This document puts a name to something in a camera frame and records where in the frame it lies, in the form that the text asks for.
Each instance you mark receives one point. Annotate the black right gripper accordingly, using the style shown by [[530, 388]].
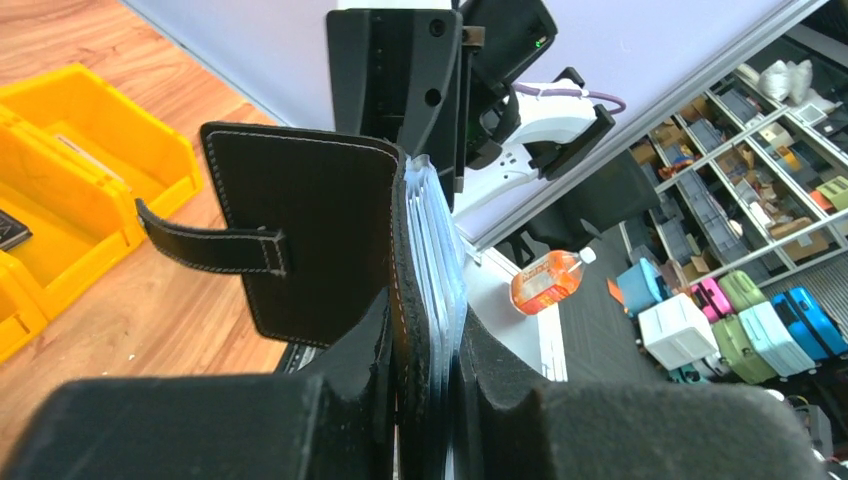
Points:
[[390, 71]]

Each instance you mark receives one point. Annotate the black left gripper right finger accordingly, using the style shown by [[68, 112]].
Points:
[[513, 423]]

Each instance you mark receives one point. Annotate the white storage box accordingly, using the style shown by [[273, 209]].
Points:
[[675, 332]]

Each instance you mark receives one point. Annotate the black leather card holder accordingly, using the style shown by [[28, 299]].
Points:
[[317, 224]]

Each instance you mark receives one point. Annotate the storage shelf rack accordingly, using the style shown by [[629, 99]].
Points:
[[751, 173]]

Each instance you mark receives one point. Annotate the yellow bin middle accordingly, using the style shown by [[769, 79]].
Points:
[[80, 220]]

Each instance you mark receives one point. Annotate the orange drink bottle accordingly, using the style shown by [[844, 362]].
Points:
[[549, 279]]

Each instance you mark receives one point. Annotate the yellow bin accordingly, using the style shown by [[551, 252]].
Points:
[[157, 163], [80, 220], [21, 319]]

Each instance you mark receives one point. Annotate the yellow bin left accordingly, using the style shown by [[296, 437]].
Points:
[[21, 319]]

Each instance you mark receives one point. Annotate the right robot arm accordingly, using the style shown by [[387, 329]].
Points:
[[538, 131]]

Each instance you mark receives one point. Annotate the pink suitcase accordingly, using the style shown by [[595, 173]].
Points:
[[712, 301]]

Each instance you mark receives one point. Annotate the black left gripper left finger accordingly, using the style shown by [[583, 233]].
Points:
[[329, 420]]

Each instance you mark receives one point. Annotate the light blue suitcase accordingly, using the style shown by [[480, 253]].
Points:
[[771, 339]]

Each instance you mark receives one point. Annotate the yellow bin right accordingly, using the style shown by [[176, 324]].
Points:
[[157, 163]]

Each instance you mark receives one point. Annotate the green suitcase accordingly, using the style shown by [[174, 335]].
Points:
[[735, 348]]

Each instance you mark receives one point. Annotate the black VIP card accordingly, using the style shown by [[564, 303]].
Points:
[[13, 232]]

